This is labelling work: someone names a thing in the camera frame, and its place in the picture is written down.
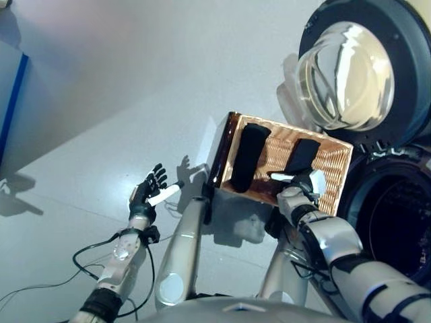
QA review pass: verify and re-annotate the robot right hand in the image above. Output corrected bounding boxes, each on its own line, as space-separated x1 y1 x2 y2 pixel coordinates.
267 168 327 196

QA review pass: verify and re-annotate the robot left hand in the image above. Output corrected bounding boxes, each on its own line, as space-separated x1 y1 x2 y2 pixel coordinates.
129 164 185 219

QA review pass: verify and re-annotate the black garment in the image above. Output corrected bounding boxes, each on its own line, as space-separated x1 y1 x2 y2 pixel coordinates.
286 139 321 173
230 122 271 193

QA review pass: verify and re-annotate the grey front-load washing machine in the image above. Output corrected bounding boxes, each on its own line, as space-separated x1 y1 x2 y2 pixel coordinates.
336 141 431 290

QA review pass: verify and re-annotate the round washing machine door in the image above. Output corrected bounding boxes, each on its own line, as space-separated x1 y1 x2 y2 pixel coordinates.
296 0 431 149

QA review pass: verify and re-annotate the woven wicker basket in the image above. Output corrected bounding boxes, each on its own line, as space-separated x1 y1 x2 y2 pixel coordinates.
215 113 354 216

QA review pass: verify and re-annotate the silver robot left leg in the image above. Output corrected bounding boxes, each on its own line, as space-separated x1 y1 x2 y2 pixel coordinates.
154 194 211 309

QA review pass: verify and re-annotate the silver robot leg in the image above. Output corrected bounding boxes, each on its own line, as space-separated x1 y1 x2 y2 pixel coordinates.
257 215 310 303
154 194 211 309

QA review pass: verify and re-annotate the metal door hinge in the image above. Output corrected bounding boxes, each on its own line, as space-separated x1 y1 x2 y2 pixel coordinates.
366 140 405 158

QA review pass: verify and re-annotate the silver robot right leg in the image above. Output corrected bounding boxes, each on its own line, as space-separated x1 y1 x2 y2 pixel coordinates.
257 215 310 303

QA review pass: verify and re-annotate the silver robot torso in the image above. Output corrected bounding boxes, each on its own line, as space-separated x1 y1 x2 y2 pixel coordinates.
134 294 341 323

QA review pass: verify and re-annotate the grey cabinet with dark edge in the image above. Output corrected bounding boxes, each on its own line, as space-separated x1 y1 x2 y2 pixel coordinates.
0 40 30 176

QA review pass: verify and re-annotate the thin white floor cable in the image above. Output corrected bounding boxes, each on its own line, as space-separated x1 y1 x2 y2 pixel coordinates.
164 198 183 217

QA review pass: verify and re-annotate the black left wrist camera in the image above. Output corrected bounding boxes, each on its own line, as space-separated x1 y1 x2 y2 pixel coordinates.
144 225 161 243

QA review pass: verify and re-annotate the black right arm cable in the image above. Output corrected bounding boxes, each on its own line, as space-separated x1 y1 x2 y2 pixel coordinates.
289 258 326 281

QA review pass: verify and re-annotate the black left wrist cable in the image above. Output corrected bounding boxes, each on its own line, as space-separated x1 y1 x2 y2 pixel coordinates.
72 231 158 317

